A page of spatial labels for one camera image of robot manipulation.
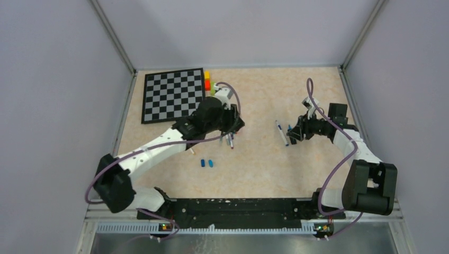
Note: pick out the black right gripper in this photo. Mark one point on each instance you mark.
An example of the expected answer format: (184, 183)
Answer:
(302, 128)

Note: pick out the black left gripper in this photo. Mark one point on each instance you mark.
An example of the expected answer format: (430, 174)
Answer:
(234, 121)

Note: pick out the white pen blue cap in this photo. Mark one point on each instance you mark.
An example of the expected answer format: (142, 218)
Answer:
(283, 137)

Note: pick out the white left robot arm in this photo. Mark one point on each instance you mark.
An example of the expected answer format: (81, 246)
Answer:
(115, 176)

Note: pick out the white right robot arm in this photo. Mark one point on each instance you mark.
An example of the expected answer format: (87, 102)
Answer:
(371, 183)

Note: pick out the purple white pen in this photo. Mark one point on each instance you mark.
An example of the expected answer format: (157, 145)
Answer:
(230, 138)

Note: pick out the green toy block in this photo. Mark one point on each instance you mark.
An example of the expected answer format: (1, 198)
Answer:
(212, 88)

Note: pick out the orange toy block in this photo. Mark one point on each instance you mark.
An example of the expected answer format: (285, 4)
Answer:
(207, 85)

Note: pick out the black and grey chessboard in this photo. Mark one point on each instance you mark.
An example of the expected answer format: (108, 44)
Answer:
(171, 95)

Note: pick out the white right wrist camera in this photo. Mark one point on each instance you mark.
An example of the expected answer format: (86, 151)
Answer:
(311, 106)

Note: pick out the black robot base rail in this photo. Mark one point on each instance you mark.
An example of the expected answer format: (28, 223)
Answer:
(240, 213)

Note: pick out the grey slotted cable duct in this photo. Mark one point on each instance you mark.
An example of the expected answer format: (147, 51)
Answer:
(157, 228)

